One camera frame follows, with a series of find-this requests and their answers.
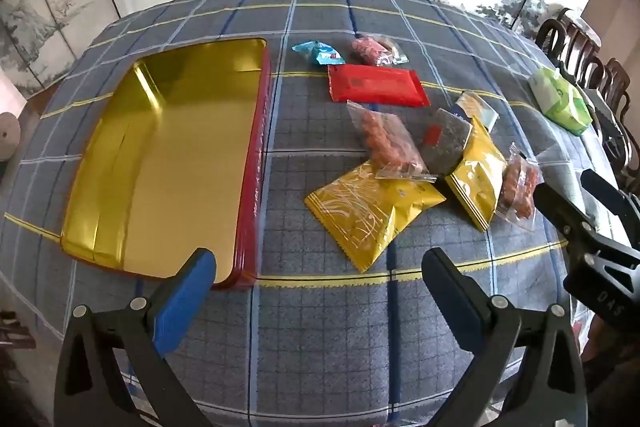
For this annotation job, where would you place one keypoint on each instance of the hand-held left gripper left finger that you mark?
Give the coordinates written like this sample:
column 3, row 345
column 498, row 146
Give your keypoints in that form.
column 185, row 302

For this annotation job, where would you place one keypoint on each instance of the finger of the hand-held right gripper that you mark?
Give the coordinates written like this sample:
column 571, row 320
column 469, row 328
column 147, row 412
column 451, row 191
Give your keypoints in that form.
column 560, row 209
column 610, row 199

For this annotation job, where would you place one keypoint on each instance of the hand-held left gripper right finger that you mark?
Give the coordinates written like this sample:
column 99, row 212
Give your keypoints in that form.
column 450, row 292

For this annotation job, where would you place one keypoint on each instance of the clear packet of brown snacks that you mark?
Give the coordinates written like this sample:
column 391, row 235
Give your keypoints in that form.
column 517, row 187

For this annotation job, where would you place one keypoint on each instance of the small yellow snack packet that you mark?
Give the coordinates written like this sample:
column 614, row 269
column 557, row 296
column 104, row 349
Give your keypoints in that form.
column 477, row 177

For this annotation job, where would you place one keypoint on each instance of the large yellow snack packet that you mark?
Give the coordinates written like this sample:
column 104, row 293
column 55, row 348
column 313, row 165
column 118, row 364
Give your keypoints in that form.
column 360, row 217

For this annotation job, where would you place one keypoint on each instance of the small white snack packet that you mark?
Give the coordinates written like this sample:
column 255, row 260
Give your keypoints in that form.
column 477, row 107

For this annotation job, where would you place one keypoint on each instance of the red and gold tin box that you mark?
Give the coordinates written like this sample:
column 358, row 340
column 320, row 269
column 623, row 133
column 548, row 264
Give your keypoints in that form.
column 175, row 147

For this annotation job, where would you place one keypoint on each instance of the clear packet of orange snacks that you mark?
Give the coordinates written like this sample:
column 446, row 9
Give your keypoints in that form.
column 390, row 142

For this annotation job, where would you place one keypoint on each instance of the red snack packet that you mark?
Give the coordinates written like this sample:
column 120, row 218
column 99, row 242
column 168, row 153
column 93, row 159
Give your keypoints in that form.
column 375, row 84

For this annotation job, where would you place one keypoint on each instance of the pink patterned snack packet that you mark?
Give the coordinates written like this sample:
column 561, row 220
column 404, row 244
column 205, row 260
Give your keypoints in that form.
column 370, row 49

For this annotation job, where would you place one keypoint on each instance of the green tissue pack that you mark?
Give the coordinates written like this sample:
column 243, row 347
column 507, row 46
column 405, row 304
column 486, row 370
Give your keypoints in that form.
column 560, row 102

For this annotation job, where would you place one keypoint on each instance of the dark grey snack packet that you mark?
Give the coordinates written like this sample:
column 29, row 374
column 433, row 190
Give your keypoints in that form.
column 445, row 142

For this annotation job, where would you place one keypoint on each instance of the grey plaid tablecloth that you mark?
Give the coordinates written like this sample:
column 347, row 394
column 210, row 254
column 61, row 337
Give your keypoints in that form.
column 320, row 332

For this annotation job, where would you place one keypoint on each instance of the wooden rack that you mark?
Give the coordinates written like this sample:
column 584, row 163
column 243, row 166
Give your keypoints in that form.
column 15, row 329

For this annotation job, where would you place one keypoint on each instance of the round grey roll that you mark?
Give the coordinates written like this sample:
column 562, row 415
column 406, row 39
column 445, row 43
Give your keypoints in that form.
column 7, row 134

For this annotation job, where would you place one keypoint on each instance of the blue snack packet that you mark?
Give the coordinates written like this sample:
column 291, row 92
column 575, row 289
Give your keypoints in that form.
column 320, row 53

